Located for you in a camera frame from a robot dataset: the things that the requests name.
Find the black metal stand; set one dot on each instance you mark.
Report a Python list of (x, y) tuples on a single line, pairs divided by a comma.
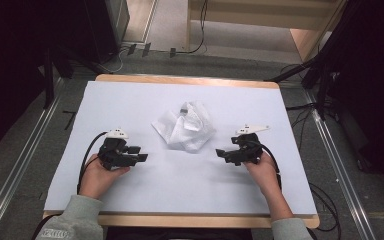
[(320, 66)]

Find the wooden table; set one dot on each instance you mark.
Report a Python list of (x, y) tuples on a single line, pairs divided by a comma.
[(180, 220)]

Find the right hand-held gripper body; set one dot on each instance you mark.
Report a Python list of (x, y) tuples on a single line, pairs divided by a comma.
[(248, 150)]

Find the person's right hand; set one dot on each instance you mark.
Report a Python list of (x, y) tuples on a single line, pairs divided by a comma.
[(266, 175)]

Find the small black floor plug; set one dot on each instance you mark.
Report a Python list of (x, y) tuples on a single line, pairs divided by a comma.
[(172, 52)]

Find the white table cover sheet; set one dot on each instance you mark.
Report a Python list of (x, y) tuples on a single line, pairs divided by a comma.
[(166, 186)]

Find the person's left hand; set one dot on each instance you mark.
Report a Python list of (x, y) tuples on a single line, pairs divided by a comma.
[(95, 180)]

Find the black cabinet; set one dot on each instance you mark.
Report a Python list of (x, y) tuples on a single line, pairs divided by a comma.
[(103, 30)]

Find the white mesh laundry bag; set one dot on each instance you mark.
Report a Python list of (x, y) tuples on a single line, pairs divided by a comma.
[(186, 131)]

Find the light wooden furniture frame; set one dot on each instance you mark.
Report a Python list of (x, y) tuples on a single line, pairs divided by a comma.
[(246, 20)]

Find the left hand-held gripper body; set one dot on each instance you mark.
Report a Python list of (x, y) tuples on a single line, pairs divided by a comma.
[(113, 153)]

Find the metal floor rail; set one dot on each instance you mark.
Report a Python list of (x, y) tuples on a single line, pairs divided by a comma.
[(340, 166), (20, 166)]

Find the dark curtain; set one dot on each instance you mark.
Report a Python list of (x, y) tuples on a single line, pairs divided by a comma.
[(6, 66), (380, 83)]

